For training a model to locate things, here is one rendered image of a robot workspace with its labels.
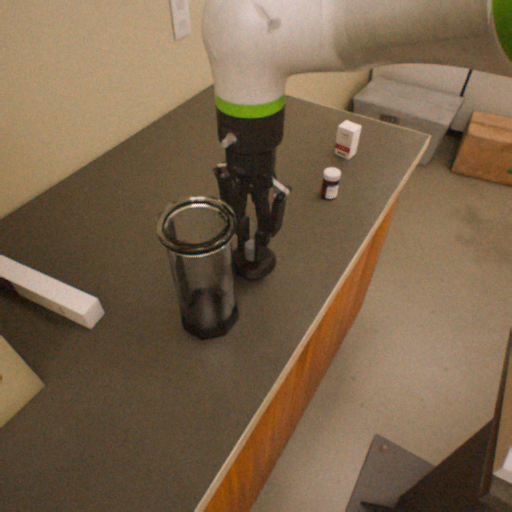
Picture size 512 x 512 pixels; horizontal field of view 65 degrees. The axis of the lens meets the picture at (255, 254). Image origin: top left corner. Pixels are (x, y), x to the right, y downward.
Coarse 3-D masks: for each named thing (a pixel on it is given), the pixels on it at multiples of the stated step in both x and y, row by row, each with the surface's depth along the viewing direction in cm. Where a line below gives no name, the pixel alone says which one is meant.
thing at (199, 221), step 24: (168, 216) 55; (192, 216) 58; (216, 216) 58; (168, 240) 51; (192, 240) 62; (216, 240) 51; (192, 264) 53; (216, 264) 55; (192, 288) 57; (216, 288) 58; (192, 312) 62; (216, 312) 62
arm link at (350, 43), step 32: (320, 0) 42; (352, 0) 38; (384, 0) 32; (416, 0) 27; (448, 0) 24; (480, 0) 21; (352, 32) 39; (384, 32) 33; (416, 32) 29; (448, 32) 25; (480, 32) 22; (320, 64) 46; (352, 64) 45; (384, 64) 41; (448, 64) 30; (480, 64) 25
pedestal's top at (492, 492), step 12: (504, 360) 68; (504, 372) 66; (504, 384) 63; (492, 432) 60; (492, 444) 58; (492, 456) 56; (492, 468) 54; (480, 480) 56; (492, 480) 53; (504, 480) 53; (480, 492) 54; (492, 492) 52; (504, 492) 52; (492, 504) 53; (504, 504) 52
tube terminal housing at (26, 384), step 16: (0, 336) 51; (0, 352) 52; (16, 352) 54; (0, 368) 53; (16, 368) 55; (0, 384) 54; (16, 384) 56; (32, 384) 59; (0, 400) 55; (16, 400) 58; (0, 416) 56
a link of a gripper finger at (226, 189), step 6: (222, 162) 64; (216, 168) 63; (216, 174) 64; (222, 180) 64; (228, 180) 65; (222, 186) 65; (228, 186) 66; (222, 192) 66; (228, 192) 67; (222, 198) 67; (228, 198) 67
